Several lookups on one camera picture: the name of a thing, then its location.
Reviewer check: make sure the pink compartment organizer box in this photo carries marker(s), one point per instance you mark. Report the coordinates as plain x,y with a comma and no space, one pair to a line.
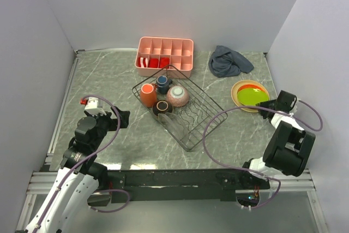
179,50

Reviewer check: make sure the orange plate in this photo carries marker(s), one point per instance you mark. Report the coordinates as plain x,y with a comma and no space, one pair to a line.
245,86

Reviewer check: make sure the clear glass plate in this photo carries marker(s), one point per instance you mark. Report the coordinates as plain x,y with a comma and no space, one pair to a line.
163,119
175,125

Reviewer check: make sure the black wire dish rack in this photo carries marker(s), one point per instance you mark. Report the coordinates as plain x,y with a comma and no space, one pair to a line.
198,114

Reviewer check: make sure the black bowl gold rim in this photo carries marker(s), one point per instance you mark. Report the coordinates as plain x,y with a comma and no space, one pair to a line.
162,106

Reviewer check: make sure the tan wooden plate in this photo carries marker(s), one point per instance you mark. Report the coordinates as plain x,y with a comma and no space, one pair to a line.
240,84

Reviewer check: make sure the orange mug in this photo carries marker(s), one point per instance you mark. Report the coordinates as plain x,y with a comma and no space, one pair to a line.
148,95

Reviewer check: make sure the red roll middle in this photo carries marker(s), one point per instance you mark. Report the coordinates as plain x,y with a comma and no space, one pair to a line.
153,63

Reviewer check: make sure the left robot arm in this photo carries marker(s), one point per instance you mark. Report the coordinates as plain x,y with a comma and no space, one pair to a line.
79,176

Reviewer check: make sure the red white striped roll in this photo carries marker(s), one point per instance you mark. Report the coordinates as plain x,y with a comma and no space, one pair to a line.
143,62

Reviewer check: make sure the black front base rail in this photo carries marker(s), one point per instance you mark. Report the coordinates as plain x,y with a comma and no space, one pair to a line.
186,184

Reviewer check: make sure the red roll right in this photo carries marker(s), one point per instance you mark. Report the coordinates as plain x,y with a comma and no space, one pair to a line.
164,62

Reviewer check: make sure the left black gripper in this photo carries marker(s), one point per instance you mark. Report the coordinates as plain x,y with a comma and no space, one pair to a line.
113,122

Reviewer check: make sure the dark blue cup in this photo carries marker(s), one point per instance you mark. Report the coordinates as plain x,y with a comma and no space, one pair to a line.
163,84

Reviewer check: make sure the pink patterned bowl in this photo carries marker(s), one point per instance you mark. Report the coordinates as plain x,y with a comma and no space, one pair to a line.
178,96

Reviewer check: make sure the lime green plate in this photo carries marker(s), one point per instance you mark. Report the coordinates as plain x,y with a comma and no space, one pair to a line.
252,96

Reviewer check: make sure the grey crumpled cloth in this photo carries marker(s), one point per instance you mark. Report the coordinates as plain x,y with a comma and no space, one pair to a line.
225,62

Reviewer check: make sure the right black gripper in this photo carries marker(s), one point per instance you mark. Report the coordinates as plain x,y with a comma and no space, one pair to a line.
264,103

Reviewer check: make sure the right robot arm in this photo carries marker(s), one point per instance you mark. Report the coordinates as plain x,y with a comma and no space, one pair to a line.
289,149

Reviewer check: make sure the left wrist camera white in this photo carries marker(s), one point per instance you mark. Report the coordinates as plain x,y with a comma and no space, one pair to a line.
93,106

